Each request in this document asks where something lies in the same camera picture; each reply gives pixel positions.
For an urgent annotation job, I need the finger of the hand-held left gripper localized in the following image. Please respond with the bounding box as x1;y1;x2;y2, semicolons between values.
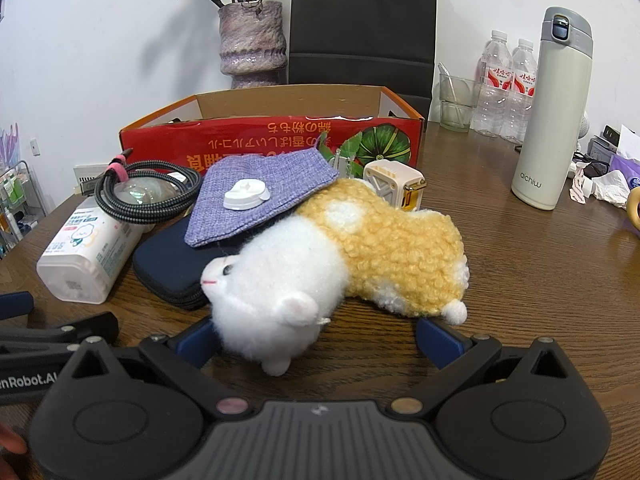
0;291;35;320
0;311;121;347

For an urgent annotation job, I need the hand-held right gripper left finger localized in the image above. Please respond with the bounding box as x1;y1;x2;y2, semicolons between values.
65;317;253;418

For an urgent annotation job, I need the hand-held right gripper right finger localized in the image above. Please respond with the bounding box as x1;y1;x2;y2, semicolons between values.
385;317;576;418

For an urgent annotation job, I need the white plastic bottle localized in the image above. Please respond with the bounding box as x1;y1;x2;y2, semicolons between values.
36;195;151;305

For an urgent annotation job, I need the navy zipper case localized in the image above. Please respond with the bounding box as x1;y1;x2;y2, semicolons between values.
132;215;241;311

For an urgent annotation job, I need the white and yellow plush alpaca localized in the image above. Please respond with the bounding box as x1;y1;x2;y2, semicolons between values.
200;177;471;377

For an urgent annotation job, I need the white round plastic cap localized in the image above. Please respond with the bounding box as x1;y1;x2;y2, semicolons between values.
223;180;272;211

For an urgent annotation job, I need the clear plastic ball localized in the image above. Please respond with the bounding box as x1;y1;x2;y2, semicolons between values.
112;180;183;208

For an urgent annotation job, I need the cream cube charger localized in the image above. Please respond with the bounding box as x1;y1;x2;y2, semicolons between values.
362;160;427;211

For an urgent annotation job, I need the purple cloth pouch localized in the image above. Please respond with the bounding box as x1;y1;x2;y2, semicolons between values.
184;154;341;248

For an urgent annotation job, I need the black braided cable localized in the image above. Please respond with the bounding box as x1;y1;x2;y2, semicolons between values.
94;149;203;221

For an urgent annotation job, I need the red and orange cardboard box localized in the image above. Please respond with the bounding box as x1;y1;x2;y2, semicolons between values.
119;84;426;176

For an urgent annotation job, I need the wooden desktop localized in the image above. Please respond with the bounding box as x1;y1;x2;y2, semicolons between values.
0;120;640;480

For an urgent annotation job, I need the person's left hand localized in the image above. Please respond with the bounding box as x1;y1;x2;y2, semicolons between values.
0;422;28;461

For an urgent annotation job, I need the purple plastic bag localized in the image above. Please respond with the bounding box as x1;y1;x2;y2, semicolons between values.
0;122;23;171

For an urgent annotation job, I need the white and red packet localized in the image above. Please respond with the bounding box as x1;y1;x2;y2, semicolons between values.
570;162;593;206

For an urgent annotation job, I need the crumpled white tissue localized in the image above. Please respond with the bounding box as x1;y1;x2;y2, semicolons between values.
590;170;632;208

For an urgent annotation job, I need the grey box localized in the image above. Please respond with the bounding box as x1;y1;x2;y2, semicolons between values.
586;135;613;161

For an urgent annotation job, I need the small white fan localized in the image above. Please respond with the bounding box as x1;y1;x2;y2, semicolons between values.
570;115;591;153

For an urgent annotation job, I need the purple tissue pack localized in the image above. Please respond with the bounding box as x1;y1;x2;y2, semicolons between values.
607;125;640;196

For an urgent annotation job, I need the cream thermos flask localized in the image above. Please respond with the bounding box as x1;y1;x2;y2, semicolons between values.
510;6;593;211

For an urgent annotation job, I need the clear straw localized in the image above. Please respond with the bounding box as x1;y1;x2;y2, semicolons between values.
438;62;463;106

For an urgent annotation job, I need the clear water bottle red label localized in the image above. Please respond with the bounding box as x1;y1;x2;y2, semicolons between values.
500;38;540;143
471;30;516;138

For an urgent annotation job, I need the purple mottled vase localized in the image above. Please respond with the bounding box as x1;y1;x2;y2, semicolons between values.
218;1;290;90

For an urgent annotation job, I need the black paper bag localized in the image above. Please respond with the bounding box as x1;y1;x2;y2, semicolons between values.
287;0;438;111

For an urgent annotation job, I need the wire rack with items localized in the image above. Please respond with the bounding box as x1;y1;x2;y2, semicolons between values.
0;160;48;256

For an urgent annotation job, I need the yellow ring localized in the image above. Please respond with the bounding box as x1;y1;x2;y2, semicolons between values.
626;187;640;233

